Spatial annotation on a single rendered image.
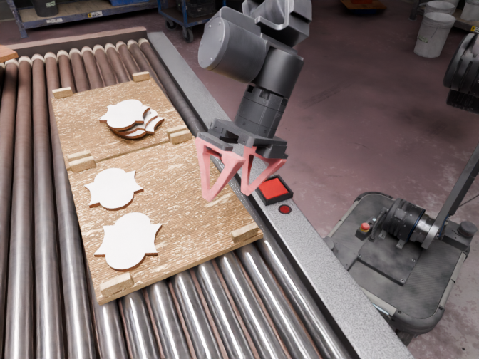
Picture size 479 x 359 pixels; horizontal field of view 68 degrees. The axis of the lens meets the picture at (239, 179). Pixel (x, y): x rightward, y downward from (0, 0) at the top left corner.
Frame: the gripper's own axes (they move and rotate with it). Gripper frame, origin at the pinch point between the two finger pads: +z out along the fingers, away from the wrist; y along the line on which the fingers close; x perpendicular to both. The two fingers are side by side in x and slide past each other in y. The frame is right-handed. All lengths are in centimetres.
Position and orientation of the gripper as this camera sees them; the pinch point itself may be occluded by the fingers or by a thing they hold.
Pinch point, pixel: (229, 191)
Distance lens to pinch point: 49.4
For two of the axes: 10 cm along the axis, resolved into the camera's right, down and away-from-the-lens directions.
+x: 7.7, 4.4, -4.6
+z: -3.6, 9.0, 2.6
